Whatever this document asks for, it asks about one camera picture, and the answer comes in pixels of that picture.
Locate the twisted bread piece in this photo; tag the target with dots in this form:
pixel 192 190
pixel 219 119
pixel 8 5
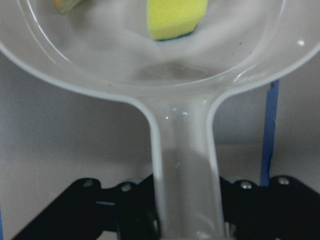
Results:
pixel 65 6

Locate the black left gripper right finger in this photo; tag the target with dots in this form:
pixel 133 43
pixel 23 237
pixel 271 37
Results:
pixel 286 209

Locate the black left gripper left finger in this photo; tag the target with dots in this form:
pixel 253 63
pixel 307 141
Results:
pixel 84 210

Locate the yellow green sponge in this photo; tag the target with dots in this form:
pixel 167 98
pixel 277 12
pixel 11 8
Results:
pixel 170 19

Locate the beige plastic dustpan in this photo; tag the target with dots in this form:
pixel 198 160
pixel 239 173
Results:
pixel 103 49

